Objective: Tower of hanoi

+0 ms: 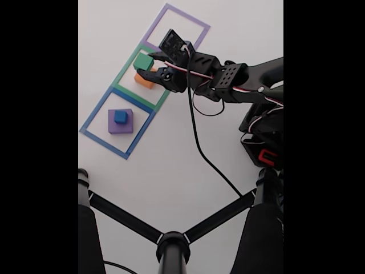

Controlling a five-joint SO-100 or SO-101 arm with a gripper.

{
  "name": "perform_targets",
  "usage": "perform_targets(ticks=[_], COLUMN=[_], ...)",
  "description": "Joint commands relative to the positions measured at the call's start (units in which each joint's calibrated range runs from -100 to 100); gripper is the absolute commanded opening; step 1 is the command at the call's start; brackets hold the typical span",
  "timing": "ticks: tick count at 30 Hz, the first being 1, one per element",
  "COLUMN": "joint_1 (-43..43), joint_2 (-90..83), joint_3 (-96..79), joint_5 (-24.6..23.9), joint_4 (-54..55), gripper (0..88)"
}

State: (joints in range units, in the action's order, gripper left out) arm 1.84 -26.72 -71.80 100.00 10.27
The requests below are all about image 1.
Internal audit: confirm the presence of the green cube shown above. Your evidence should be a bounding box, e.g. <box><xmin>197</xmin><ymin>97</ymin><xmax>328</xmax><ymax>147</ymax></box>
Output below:
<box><xmin>133</xmin><ymin>53</ymin><xmax>155</xmax><ymax>71</ymax></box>

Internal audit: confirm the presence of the small blue cube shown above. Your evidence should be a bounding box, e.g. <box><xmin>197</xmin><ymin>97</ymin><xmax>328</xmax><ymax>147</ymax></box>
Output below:
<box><xmin>113</xmin><ymin>110</ymin><xmax>128</xmax><ymax>125</ymax></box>

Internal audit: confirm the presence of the purple cube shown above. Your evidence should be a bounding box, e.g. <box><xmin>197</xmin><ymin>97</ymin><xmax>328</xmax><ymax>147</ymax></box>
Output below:
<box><xmin>108</xmin><ymin>108</ymin><xmax>134</xmax><ymax>135</ymax></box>

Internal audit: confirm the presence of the orange cube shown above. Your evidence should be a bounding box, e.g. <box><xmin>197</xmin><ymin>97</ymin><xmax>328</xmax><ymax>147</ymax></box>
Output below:
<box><xmin>134</xmin><ymin>67</ymin><xmax>157</xmax><ymax>91</ymax></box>

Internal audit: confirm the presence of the black tripod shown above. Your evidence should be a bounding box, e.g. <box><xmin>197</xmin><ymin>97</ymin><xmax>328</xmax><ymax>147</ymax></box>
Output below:
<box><xmin>78</xmin><ymin>167</ymin><xmax>284</xmax><ymax>274</ymax></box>

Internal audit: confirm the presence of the red white servo wire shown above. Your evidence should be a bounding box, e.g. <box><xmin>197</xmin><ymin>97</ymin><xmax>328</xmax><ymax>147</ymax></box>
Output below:
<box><xmin>168</xmin><ymin>64</ymin><xmax>284</xmax><ymax>117</ymax></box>

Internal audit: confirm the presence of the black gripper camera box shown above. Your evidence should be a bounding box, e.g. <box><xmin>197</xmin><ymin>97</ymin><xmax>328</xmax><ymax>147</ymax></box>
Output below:
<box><xmin>159</xmin><ymin>28</ymin><xmax>197</xmax><ymax>69</ymax></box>

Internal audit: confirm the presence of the purple square frame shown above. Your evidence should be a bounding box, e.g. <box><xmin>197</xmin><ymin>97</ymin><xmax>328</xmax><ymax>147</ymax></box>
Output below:
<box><xmin>141</xmin><ymin>2</ymin><xmax>212</xmax><ymax>55</ymax></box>

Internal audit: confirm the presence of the green square frame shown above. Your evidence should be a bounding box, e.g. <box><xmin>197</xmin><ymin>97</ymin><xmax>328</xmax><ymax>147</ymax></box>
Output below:
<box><xmin>112</xmin><ymin>44</ymin><xmax>172</xmax><ymax>111</ymax></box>

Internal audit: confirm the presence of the thick black camera cable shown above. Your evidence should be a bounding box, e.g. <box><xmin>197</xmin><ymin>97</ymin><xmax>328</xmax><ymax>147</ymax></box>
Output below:
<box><xmin>186</xmin><ymin>47</ymin><xmax>243</xmax><ymax>198</ymax></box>

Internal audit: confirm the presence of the blue square frame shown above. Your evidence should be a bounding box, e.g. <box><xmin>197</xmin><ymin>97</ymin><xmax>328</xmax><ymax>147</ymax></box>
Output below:
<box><xmin>79</xmin><ymin>86</ymin><xmax>157</xmax><ymax>160</ymax></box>

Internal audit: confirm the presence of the thin black cable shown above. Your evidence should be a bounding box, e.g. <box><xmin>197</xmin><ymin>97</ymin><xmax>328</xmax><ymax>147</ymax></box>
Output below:
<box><xmin>103</xmin><ymin>260</ymin><xmax>137</xmax><ymax>274</ymax></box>

